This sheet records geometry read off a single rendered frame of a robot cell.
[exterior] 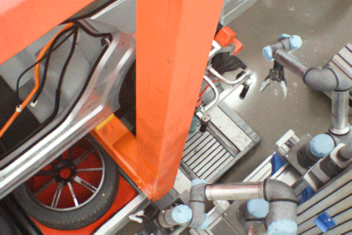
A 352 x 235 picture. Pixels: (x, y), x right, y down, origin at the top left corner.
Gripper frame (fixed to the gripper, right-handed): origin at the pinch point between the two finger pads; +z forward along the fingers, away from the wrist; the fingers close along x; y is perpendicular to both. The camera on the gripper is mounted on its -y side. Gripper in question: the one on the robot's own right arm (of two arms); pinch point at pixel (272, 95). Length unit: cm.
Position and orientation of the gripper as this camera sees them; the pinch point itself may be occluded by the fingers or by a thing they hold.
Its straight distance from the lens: 273.9
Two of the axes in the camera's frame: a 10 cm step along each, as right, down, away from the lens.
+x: 8.9, 2.0, -4.2
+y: -3.9, -1.9, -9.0
